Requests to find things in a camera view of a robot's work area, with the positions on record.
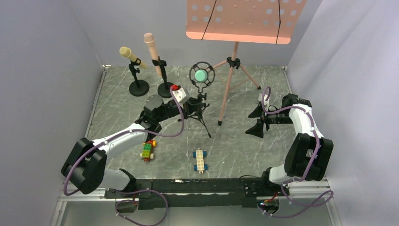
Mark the mint green toy microphone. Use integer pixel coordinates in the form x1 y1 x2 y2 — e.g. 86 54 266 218
194 69 208 83

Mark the black shock mount stand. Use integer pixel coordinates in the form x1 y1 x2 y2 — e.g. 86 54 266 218
188 61 215 138

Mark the black round-base mic stand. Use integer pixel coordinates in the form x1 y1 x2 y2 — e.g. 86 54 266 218
152 57 173 98

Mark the pink toy microphone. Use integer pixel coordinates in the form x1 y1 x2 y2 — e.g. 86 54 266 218
144 32 159 61

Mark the yellow toy microphone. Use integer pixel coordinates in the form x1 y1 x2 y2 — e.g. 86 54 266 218
119 46 147 69

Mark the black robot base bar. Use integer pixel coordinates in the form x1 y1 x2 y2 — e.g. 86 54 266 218
104 177 281 210

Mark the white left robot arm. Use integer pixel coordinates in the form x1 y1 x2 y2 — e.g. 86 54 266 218
61 94 208 196

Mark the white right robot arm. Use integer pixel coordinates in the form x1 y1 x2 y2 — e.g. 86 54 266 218
245 94 334 184

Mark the pink music stand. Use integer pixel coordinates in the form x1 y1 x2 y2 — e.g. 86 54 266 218
186 0 306 126

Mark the white blue toy brick car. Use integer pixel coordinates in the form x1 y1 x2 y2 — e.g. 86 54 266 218
192 149 209 174

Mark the colourful toy brick car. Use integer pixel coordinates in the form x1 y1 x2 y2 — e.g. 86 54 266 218
140 139 157 162

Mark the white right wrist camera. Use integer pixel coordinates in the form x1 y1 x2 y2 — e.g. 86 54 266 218
258 94 270 110

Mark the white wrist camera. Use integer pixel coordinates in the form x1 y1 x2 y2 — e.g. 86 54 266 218
171 84 190 104
258 94 270 110

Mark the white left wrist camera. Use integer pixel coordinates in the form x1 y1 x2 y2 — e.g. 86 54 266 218
171 84 190 104

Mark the aluminium frame rail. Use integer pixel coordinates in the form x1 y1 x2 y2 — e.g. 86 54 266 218
49 65 112 226

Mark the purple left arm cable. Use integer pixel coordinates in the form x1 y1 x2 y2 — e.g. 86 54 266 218
63 86 185 226

